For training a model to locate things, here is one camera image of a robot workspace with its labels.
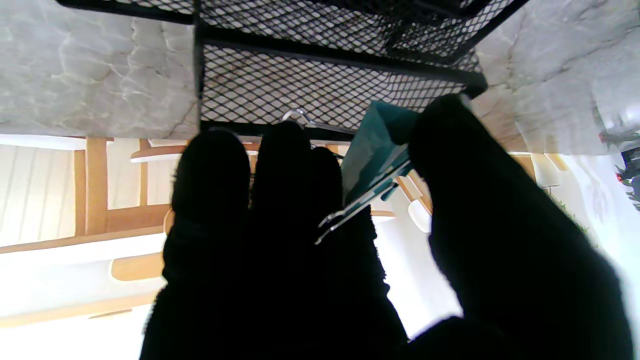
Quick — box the black mesh desk tray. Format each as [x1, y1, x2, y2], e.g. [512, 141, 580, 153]
[55, 0, 531, 143]

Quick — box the teal binder clip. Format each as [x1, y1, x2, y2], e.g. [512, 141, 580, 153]
[282, 100, 421, 246]

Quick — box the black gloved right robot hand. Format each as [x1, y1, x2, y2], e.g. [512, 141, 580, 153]
[140, 94, 636, 360]

